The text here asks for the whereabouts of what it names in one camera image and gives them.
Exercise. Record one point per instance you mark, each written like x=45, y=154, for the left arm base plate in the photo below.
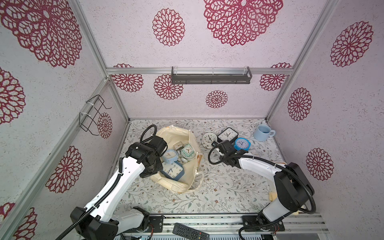
x=155, y=225

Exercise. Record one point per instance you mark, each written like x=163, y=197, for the beige canvas tote bag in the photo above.
x=192, y=178

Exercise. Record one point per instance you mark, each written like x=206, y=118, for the large blue square alarm clock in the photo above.
x=173, y=171

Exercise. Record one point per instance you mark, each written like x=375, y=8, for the black remote control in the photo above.
x=189, y=233

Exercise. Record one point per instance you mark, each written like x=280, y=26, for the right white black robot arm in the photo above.
x=294, y=191

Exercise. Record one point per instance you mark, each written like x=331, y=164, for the black wire wall rack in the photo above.
x=96, y=121

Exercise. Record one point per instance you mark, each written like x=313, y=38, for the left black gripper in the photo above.
x=159, y=167

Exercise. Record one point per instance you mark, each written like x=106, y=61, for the light blue mug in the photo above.
x=263, y=132

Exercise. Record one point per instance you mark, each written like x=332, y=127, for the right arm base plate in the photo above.
x=255, y=223

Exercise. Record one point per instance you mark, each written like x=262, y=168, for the black square alarm clock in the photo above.
x=228, y=134

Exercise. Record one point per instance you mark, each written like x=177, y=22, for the clear small travel clock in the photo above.
x=178, y=146

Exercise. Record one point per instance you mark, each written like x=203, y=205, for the blue twin bell alarm clock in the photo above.
x=242, y=144

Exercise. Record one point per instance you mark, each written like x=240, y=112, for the white round alarm clock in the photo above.
x=208, y=139

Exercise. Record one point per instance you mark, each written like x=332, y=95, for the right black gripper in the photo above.
x=225, y=147

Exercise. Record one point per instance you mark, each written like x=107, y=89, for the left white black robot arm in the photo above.
x=95, y=221

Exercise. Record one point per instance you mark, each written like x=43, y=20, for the yellow cloth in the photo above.
x=272, y=196

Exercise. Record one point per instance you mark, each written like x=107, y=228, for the mint green square alarm clock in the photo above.
x=188, y=152

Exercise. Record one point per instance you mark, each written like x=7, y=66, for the light blue square alarm clock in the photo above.
x=170, y=156

